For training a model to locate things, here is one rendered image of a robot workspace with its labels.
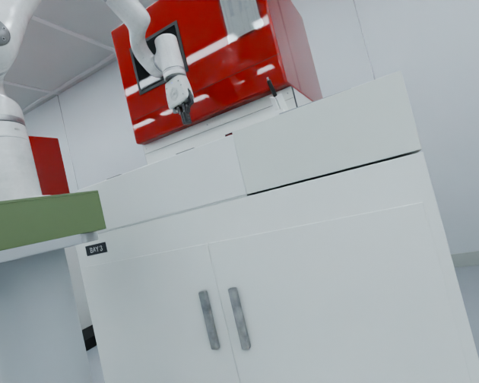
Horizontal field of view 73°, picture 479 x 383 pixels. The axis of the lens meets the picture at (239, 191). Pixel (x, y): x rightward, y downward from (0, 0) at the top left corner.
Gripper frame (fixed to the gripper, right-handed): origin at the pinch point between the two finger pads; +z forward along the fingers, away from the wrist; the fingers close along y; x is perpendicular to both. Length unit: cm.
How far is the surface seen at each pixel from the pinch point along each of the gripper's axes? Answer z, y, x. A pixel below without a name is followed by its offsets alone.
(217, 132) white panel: 1.0, -9.4, 26.8
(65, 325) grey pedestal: 51, 7, -57
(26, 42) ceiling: -166, -219, 46
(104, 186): 21.2, -3.3, -35.7
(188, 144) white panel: 1.3, -25.4, 23.5
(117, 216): 30.7, -1.3, -35.3
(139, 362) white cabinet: 71, -6, -36
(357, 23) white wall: -80, 27, 186
